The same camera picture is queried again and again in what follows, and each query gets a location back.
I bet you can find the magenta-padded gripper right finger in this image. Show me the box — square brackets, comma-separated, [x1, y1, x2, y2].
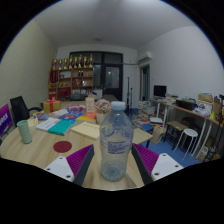
[131, 143, 184, 186]

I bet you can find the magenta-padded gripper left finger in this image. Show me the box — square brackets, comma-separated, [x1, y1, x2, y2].
[44, 144, 95, 187]

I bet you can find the clear plastic water bottle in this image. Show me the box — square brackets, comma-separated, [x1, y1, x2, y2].
[99, 100, 135, 183]

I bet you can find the flat round red coaster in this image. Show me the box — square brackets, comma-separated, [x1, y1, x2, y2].
[53, 140, 73, 154]

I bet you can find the teal notebook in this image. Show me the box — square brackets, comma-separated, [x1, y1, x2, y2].
[47, 119, 77, 136]

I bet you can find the white round stool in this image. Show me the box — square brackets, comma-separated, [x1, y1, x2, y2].
[175, 128, 199, 158]

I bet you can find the white printed paper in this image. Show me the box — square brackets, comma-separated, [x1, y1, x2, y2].
[35, 116, 62, 132]

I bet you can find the pale green cup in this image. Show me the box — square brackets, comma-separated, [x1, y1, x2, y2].
[16, 119, 33, 145]

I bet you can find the beige book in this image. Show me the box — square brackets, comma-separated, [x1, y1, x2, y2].
[27, 117, 39, 128]

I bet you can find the blue and red flyer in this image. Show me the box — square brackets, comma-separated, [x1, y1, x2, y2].
[32, 112, 51, 121]

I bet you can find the stack of books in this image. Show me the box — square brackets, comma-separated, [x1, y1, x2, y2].
[134, 99, 158, 129]

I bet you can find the orange red book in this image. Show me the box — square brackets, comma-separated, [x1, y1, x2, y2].
[75, 112, 98, 123]

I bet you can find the long side desk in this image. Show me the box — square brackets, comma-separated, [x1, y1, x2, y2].
[151, 96, 224, 161]

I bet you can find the pink packet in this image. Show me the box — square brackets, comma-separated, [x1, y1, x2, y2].
[65, 104, 86, 114]

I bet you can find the yellow gift box red ribbon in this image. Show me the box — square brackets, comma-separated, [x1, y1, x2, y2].
[42, 97, 62, 114]

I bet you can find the small standing card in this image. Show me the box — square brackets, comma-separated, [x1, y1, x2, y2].
[85, 96, 96, 114]

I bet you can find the black office chair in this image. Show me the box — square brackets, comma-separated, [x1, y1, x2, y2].
[9, 95, 44, 127]

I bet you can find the black computer monitor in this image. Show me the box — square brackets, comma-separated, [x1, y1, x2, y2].
[153, 84, 168, 98]

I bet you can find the purple sign board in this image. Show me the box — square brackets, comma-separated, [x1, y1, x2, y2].
[0, 103, 14, 137]

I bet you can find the grey padded chair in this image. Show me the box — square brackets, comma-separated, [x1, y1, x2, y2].
[101, 94, 118, 103]

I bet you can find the wooden shelf unit with trophies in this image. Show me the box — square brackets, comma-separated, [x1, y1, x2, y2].
[48, 53, 95, 100]

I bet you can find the dark glass door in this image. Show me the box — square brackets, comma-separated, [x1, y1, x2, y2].
[69, 50, 124, 102]

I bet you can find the white wall air conditioner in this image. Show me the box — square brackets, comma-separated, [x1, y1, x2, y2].
[137, 50, 153, 64]

